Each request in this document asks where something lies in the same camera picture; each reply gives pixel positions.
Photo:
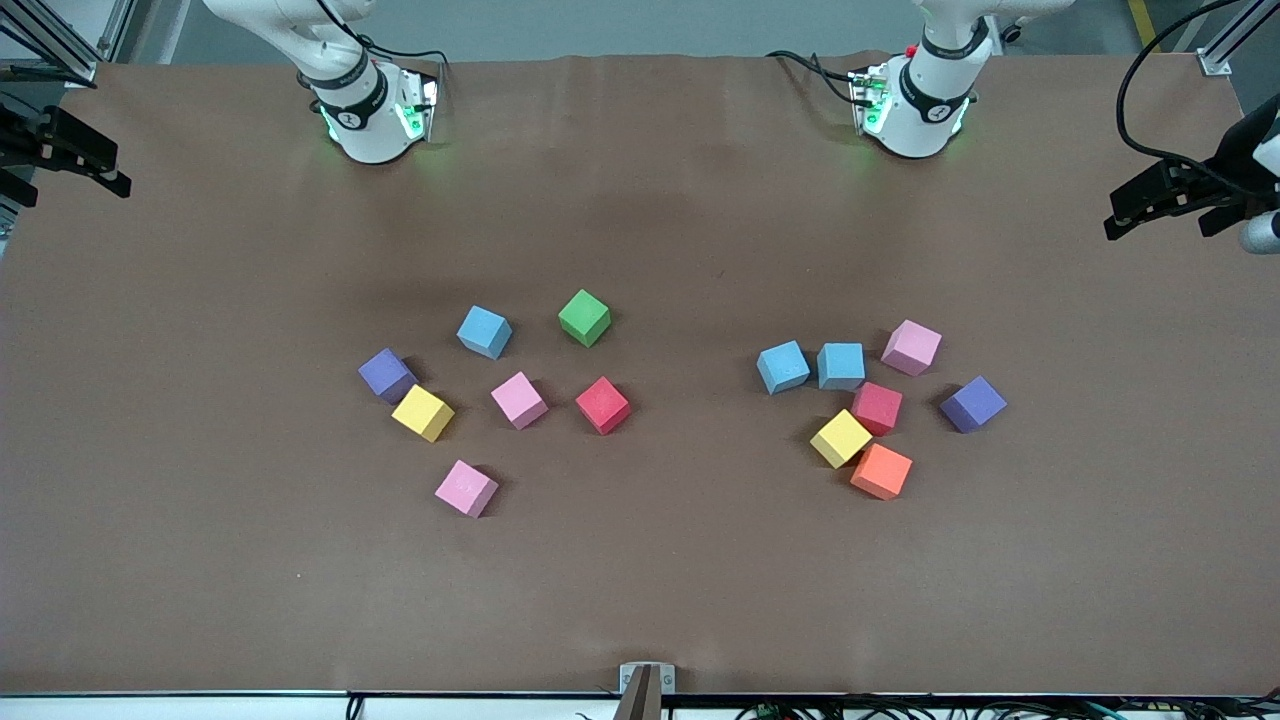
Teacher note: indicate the brown table cover sheet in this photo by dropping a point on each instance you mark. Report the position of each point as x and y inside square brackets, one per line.
[640, 580]

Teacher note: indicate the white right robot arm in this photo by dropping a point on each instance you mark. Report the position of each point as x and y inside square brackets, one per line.
[370, 120]

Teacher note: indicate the pink foam cube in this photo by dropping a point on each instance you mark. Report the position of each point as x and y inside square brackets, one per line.
[911, 346]
[518, 398]
[465, 486]

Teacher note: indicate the green foam cube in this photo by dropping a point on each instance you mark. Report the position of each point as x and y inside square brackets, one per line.
[584, 316]

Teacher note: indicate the yellow foam cube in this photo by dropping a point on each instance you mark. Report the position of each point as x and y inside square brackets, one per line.
[840, 437]
[421, 410]

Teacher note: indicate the purple foam cube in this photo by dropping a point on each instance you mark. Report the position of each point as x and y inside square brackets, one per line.
[972, 402]
[385, 374]

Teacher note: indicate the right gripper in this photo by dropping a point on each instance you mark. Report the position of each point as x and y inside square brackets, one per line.
[18, 137]

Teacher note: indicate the orange foam cube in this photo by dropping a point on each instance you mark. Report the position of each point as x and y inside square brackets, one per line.
[881, 470]

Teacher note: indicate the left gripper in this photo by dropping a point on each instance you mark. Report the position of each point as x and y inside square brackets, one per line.
[1232, 171]

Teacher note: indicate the grey metal bracket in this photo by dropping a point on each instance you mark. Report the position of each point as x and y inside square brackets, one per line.
[668, 680]

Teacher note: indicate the red foam cube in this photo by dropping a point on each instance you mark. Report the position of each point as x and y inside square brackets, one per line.
[878, 406]
[602, 403]

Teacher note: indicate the aluminium frame profile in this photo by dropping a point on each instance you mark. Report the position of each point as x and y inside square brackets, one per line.
[1215, 62]
[80, 72]

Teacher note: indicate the blue foam cube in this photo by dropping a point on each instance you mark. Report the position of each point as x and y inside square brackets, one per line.
[840, 364]
[782, 366]
[484, 330]

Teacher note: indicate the white table edge rail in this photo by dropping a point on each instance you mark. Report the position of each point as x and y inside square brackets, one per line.
[200, 708]

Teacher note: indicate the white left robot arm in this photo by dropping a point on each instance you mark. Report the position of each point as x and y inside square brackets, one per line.
[925, 110]

